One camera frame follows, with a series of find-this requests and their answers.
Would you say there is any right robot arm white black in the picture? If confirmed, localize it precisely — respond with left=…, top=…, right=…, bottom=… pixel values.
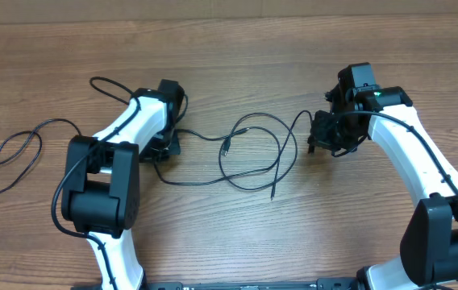
left=307, top=63, right=458, bottom=290

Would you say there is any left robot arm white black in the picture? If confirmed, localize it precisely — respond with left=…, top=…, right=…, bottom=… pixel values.
left=52, top=79, right=186, bottom=289

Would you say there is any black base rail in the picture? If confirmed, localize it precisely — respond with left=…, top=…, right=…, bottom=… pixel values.
left=139, top=277, right=367, bottom=290

